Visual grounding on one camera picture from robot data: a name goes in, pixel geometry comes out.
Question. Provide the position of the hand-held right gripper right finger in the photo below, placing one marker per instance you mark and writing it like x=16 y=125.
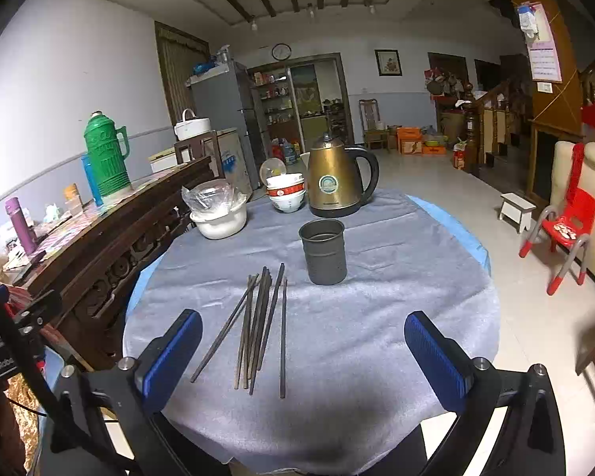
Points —
x=436 y=357

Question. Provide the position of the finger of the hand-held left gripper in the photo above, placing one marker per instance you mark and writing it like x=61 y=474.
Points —
x=37 y=307
x=1 y=293

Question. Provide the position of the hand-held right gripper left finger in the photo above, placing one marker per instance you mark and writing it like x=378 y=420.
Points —
x=171 y=357

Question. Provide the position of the bundle of dark chopsticks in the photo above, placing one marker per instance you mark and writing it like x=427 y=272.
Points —
x=263 y=307

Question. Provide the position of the grey metal chopstick holder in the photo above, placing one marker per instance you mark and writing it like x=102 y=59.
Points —
x=325 y=258

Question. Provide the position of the purple bottle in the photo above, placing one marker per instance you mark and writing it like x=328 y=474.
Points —
x=22 y=228

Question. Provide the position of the grey tablecloth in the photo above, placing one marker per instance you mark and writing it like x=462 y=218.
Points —
x=367 y=317

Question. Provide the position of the carved wooden sideboard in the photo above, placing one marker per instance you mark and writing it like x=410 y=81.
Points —
x=119 y=258

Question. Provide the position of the orange jar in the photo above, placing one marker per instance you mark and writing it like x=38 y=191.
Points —
x=73 y=201

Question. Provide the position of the blue tablecloth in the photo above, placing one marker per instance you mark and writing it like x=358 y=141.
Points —
x=482 y=253

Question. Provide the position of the blue plastic cup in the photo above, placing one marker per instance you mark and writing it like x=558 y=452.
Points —
x=90 y=178

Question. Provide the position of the white pot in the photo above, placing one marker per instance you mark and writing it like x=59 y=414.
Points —
x=220 y=225

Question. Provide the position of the green thermos flask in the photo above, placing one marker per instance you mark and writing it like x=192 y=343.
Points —
x=106 y=158

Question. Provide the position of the clear plastic bag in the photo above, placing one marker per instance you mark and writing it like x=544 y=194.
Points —
x=210 y=196

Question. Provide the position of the small white stool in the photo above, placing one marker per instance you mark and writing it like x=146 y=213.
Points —
x=518 y=206

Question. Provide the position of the white box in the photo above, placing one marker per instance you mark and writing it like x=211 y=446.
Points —
x=162 y=161

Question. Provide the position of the white bowl red pattern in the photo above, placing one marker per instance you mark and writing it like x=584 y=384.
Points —
x=285 y=191

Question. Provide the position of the gold electric kettle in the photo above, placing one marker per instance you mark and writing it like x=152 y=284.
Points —
x=334 y=183

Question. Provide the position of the red child's chair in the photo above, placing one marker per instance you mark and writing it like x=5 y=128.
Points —
x=577 y=208

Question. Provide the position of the dark wooden chair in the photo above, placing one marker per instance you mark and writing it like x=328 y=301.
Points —
x=198 y=146

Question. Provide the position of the small round white fan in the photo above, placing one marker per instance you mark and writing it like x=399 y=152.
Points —
x=271 y=167

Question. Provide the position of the orange cardboard box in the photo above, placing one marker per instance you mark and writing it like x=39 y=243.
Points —
x=409 y=141

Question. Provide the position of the blue water jug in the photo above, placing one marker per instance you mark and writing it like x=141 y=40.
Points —
x=290 y=154

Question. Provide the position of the wooden staircase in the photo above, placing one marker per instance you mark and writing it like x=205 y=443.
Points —
x=496 y=109

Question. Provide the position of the grey refrigerator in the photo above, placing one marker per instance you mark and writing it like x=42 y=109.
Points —
x=223 y=99

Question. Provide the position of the brown window curtain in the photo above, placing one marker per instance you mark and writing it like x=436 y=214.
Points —
x=176 y=74

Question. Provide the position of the shelf with bottles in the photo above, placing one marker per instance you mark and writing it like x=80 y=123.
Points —
x=275 y=104

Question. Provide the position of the framed wall picture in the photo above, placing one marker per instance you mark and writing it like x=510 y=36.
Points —
x=388 y=63

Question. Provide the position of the pink wall calendar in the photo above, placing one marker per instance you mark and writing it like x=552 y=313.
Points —
x=544 y=54

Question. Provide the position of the round wall clock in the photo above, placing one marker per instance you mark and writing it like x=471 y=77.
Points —
x=281 y=51

